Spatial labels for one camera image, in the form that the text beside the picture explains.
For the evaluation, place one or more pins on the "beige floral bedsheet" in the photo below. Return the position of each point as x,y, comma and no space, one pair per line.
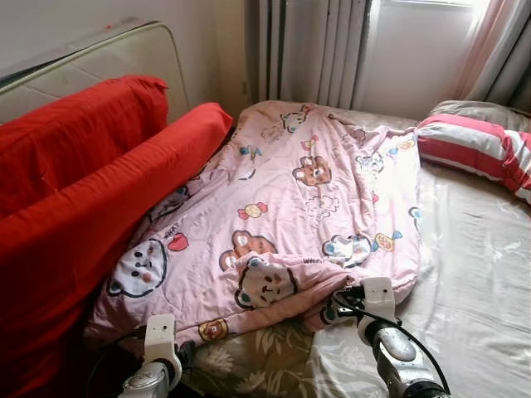
473,274

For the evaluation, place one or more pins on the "beige pillow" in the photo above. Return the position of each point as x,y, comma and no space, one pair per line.
481,110

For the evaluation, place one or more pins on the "grey curtain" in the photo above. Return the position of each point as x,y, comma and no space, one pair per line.
510,58
307,50

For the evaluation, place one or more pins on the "white quilted mattress green edging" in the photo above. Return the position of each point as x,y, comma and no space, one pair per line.
108,62

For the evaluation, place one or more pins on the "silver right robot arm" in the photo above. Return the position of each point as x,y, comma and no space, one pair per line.
398,356

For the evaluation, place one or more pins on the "red fabric cushion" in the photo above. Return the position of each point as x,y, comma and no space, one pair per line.
83,249
75,133

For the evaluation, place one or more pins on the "striped red blue bolster pillow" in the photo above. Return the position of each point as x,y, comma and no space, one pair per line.
469,145

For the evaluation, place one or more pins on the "pink cartoon print quilt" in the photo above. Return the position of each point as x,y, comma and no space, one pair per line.
290,215

